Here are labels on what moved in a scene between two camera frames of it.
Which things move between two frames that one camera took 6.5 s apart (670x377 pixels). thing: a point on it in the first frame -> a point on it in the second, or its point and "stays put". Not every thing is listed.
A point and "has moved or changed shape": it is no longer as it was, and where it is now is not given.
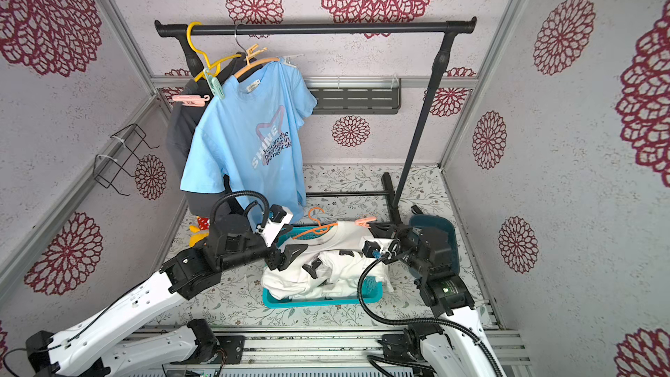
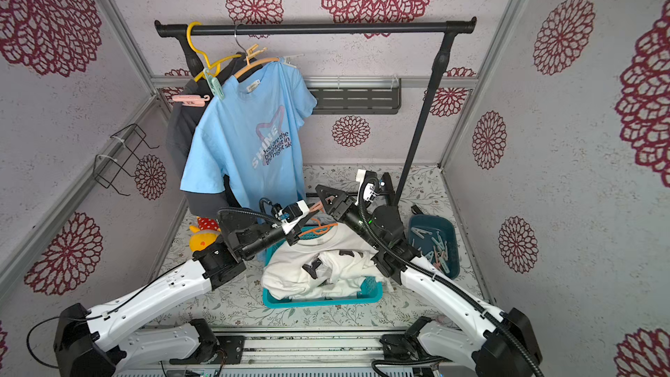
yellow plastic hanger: x=209 y=66 stays put
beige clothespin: x=252 y=52 stays put
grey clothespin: x=290 y=60 stays put
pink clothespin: x=363 y=222 has moved or changed shape
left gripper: x=276 y=261 -> x=293 y=236
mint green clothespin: x=215 y=85 stays put
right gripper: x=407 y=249 -> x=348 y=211
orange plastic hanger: x=322 y=229 stays put
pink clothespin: x=191 y=100 stays put
